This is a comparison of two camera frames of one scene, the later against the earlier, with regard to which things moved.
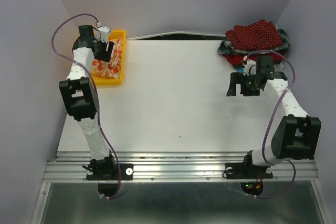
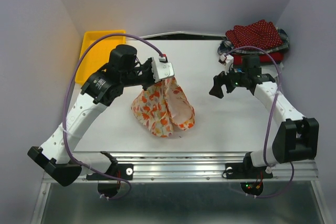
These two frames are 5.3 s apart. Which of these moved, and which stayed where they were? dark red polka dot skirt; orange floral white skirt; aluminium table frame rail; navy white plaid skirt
Moved: orange floral white skirt
Stayed: dark red polka dot skirt; aluminium table frame rail; navy white plaid skirt
